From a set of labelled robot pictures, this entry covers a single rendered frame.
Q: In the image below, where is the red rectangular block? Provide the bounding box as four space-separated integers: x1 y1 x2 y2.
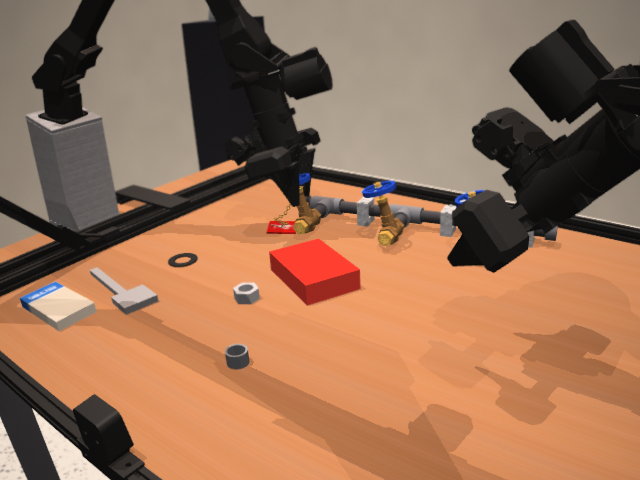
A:
269 239 361 306

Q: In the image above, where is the beige flat box with blue label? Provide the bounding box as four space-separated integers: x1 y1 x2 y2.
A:
20 281 96 331

